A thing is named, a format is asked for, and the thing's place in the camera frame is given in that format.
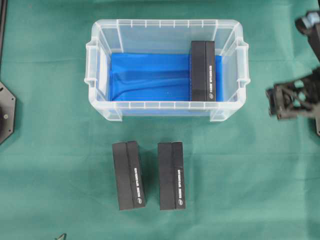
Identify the green table cloth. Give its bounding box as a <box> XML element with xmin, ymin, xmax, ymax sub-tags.
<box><xmin>0</xmin><ymin>0</ymin><xmax>320</xmax><ymax>240</ymax></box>

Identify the small dark object bottom edge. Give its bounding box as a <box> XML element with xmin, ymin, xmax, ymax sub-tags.
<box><xmin>54</xmin><ymin>233</ymin><xmax>67</xmax><ymax>240</ymax></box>

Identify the clear plastic storage case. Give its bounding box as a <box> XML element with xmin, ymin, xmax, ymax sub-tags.
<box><xmin>84</xmin><ymin>19</ymin><xmax>251</xmax><ymax>122</ymax></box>

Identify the black box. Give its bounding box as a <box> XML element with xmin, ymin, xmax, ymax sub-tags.
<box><xmin>190</xmin><ymin>40</ymin><xmax>217</xmax><ymax>102</ymax></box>
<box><xmin>157</xmin><ymin>142</ymin><xmax>186</xmax><ymax>211</ymax></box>
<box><xmin>112</xmin><ymin>141</ymin><xmax>146</xmax><ymax>211</ymax></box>

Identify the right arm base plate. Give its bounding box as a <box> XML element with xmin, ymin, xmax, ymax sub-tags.
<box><xmin>311</xmin><ymin>118</ymin><xmax>320</xmax><ymax>137</ymax></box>

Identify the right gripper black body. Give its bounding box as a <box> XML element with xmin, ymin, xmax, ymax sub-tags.
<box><xmin>265</xmin><ymin>71</ymin><xmax>320</xmax><ymax>120</ymax></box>

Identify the black frame rail left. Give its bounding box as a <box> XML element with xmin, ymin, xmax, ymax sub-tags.
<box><xmin>0</xmin><ymin>0</ymin><xmax>8</xmax><ymax>61</ymax></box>

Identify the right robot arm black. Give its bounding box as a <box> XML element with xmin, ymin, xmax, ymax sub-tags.
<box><xmin>265</xmin><ymin>18</ymin><xmax>320</xmax><ymax>120</ymax></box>

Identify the blue cloth liner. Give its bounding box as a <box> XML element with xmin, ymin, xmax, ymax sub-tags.
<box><xmin>107</xmin><ymin>51</ymin><xmax>224</xmax><ymax>117</ymax></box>

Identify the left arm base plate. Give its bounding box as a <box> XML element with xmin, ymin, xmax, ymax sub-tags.
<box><xmin>0</xmin><ymin>82</ymin><xmax>16</xmax><ymax>144</ymax></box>

